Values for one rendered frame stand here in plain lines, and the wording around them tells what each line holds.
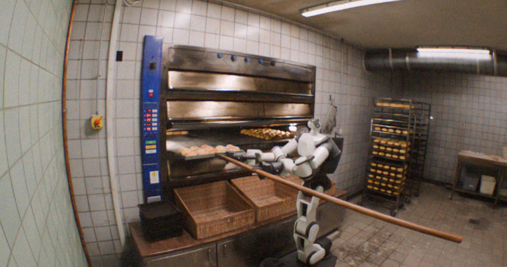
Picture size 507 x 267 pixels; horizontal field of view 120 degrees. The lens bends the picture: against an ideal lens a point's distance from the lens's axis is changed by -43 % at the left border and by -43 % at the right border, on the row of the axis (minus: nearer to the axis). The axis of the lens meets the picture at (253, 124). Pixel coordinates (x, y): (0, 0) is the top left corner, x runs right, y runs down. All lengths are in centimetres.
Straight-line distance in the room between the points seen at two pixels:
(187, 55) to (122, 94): 66
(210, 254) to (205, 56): 169
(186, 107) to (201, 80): 28
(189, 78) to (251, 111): 73
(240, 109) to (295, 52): 100
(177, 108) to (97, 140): 74
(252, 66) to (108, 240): 218
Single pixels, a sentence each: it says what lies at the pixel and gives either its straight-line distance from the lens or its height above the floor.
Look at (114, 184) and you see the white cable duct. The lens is 215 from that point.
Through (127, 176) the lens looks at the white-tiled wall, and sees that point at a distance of 216.
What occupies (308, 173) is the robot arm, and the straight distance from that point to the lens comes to 153.
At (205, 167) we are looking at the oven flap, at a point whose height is 101.
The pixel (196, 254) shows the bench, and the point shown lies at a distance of 201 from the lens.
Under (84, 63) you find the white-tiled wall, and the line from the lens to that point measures 206.
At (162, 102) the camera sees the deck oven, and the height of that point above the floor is 160.
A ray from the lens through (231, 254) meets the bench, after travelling 219.
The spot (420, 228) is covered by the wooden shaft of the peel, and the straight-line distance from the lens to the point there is 112.
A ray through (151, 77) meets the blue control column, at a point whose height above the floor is 180.
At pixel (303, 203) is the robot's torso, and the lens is 207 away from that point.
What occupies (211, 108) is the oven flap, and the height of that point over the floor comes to 155.
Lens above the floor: 166
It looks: 6 degrees down
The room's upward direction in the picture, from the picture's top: 2 degrees clockwise
